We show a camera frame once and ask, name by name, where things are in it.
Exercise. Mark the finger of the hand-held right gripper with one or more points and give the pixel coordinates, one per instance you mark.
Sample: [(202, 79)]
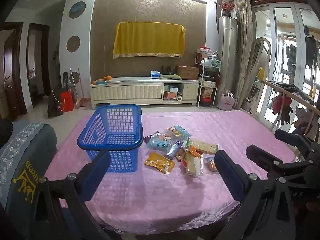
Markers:
[(287, 136), (262, 156)]

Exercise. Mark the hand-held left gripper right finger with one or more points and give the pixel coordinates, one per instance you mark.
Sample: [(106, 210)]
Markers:
[(230, 175)]

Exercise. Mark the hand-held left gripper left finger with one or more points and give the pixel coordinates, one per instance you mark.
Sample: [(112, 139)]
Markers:
[(95, 177)]

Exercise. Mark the white blue-edged snack packet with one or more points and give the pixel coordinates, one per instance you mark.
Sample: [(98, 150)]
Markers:
[(211, 165)]

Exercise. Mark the blue plastic basket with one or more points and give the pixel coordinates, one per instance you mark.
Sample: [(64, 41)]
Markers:
[(87, 142)]

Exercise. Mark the clear bread packet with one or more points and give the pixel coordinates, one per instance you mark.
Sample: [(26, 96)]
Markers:
[(193, 166)]

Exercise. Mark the speckled cracker packet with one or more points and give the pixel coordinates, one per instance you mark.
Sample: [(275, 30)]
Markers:
[(202, 147)]

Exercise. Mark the orange snack packet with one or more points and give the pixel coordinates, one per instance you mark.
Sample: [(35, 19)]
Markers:
[(192, 151)]

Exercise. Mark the blue gum pack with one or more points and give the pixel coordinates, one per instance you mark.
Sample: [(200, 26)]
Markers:
[(173, 150)]

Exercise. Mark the purple snack packet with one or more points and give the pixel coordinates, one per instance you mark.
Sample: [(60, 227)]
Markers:
[(147, 138)]

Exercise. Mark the yellow snack pouch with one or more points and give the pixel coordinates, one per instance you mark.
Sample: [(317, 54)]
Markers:
[(160, 163)]

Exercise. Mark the wooden drying rack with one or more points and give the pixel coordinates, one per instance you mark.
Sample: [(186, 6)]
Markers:
[(287, 93)]

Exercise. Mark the pink table cloth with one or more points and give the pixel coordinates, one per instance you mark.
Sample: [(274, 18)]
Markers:
[(175, 200)]

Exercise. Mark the pink bag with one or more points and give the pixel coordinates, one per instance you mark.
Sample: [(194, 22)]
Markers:
[(227, 103)]

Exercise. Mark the yellow hanging cloth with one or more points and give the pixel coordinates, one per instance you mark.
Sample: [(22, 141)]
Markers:
[(260, 73)]

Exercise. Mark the broom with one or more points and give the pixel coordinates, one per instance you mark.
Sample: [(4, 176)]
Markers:
[(80, 102)]

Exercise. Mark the grey-blue chair cover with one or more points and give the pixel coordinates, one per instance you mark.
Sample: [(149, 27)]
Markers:
[(25, 142)]

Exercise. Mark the red bag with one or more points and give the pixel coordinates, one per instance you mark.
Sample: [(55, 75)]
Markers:
[(67, 102)]

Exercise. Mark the dark bag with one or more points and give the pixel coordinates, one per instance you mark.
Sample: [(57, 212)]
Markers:
[(54, 105)]

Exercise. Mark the paper towel roll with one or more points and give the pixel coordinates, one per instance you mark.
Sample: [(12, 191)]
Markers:
[(179, 98)]

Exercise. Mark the blue fruit plate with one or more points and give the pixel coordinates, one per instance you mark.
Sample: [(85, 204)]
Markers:
[(101, 82)]

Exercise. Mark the cream TV cabinet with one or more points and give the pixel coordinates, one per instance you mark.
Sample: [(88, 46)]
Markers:
[(140, 92)]

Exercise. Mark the orange box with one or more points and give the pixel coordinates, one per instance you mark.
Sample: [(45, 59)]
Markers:
[(170, 95)]

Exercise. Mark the metal mop pole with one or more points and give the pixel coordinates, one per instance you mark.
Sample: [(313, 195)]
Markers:
[(72, 80)]

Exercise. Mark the tower air conditioner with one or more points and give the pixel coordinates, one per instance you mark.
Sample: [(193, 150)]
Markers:
[(228, 55)]

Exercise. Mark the patterned beige curtain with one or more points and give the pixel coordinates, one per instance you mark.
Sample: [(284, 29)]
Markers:
[(243, 42)]

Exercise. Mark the white metal rack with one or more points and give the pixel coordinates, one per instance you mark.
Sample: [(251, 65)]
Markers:
[(210, 62)]

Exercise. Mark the glass balcony door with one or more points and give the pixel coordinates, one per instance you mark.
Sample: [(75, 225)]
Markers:
[(272, 30)]

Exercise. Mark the brown cardboard box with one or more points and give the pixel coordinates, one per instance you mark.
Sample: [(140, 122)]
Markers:
[(187, 72)]

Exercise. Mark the green folded cloth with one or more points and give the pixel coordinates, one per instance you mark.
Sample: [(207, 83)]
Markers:
[(170, 76)]

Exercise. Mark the light blue tissue box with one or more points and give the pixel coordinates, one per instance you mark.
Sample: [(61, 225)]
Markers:
[(155, 74)]

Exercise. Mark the red and white box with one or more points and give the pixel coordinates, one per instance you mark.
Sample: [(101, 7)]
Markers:
[(203, 50)]

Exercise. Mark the black router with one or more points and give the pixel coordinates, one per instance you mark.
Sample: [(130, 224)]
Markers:
[(167, 69)]

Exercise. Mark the dark wooden door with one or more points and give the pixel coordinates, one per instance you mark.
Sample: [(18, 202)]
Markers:
[(10, 70)]

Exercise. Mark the vase with red flowers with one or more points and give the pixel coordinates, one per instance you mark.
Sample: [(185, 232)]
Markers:
[(227, 6)]

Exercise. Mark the yellow cloth covered TV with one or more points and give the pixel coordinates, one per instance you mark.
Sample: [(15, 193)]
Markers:
[(150, 40)]

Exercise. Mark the arched wooden frame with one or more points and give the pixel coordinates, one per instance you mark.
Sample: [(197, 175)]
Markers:
[(255, 52)]

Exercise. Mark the dark wooden door frame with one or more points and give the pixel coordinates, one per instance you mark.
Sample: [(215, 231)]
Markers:
[(46, 62)]

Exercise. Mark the round brown wall plate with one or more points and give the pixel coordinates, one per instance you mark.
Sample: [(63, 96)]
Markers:
[(73, 44)]

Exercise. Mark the round blue wall plate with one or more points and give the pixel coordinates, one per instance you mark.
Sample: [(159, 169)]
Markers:
[(77, 9)]

